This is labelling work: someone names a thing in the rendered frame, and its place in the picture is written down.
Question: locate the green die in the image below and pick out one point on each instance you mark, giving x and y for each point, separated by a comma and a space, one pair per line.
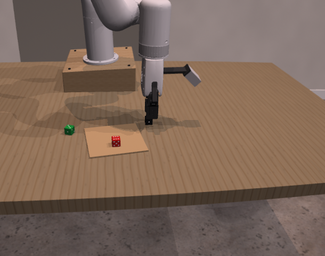
69, 129

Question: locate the red die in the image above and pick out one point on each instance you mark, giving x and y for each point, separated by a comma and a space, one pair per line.
115, 141

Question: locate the black die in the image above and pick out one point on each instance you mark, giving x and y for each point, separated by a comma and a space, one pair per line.
148, 121

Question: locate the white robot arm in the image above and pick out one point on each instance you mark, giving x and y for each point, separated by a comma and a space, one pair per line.
101, 17

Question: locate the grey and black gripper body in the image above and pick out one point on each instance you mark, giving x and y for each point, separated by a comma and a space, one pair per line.
152, 71

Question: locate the tan flat mat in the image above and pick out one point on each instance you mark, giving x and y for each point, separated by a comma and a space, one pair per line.
99, 140

